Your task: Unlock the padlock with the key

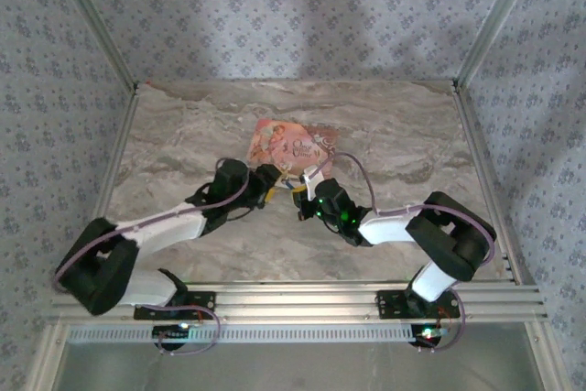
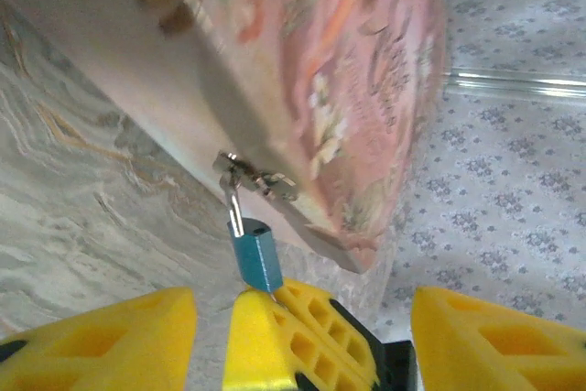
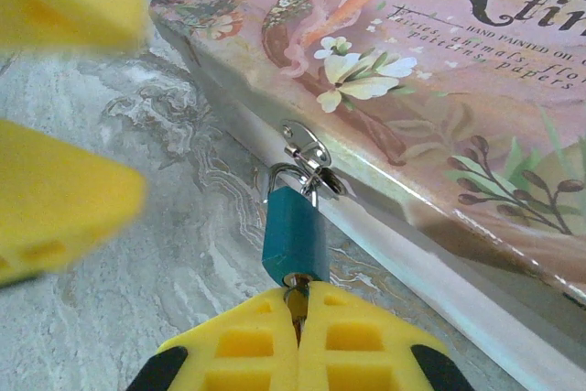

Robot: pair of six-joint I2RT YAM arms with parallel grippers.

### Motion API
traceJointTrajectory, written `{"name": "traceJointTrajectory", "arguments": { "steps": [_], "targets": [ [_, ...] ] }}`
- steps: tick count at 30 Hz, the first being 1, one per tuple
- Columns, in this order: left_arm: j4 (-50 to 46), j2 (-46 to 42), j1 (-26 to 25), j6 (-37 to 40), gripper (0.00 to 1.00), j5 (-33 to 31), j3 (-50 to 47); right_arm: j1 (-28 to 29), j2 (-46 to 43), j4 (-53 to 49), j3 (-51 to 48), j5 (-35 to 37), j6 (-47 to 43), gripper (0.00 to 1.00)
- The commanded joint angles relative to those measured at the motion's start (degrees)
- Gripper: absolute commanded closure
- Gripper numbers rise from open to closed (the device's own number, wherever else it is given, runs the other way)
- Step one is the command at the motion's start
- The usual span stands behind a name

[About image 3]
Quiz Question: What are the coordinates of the small brass key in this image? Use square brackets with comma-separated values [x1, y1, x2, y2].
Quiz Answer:
[282, 272, 313, 338]

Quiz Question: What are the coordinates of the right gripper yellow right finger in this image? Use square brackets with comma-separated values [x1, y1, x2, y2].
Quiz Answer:
[298, 280, 478, 391]

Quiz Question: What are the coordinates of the silver metal hasp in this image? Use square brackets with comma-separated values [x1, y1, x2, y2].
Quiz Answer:
[277, 117, 354, 202]

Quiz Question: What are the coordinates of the teal padlock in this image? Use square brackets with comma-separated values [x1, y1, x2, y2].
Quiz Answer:
[259, 161, 331, 290]

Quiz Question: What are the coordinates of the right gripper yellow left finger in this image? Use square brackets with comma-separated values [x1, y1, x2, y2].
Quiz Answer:
[131, 288, 302, 391]

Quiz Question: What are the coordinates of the pink illustrated book box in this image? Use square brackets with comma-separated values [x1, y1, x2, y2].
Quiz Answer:
[148, 0, 586, 391]

